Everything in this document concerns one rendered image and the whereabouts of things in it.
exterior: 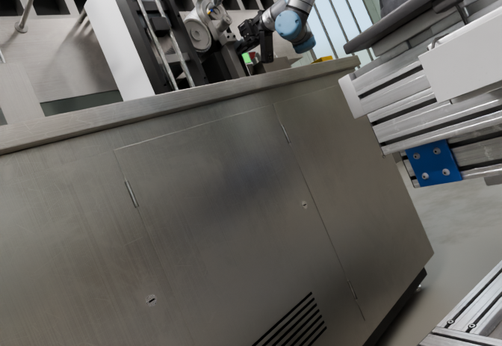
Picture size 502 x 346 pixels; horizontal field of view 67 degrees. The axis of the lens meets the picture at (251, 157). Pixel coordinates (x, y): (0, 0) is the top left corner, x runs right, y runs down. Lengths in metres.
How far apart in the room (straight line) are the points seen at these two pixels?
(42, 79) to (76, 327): 0.95
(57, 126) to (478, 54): 0.65
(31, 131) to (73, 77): 0.80
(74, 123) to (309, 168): 0.65
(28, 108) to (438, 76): 0.95
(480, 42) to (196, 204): 0.60
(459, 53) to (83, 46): 1.32
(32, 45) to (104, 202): 0.88
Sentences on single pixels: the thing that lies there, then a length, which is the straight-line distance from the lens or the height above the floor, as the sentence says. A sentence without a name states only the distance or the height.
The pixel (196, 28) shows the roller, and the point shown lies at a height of 1.19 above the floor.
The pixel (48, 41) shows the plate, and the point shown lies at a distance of 1.56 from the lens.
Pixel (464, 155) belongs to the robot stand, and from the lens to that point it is 0.77.
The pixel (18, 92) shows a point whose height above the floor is 1.09.
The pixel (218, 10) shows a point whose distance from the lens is 1.52.
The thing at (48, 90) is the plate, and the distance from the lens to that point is 1.48.
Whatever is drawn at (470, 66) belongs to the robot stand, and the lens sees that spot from 0.54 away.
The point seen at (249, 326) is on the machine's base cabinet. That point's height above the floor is 0.36.
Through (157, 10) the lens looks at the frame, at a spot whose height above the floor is 1.20.
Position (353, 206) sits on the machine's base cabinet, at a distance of 1.24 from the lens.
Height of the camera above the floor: 0.69
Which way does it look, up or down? 1 degrees up
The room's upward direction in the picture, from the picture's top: 23 degrees counter-clockwise
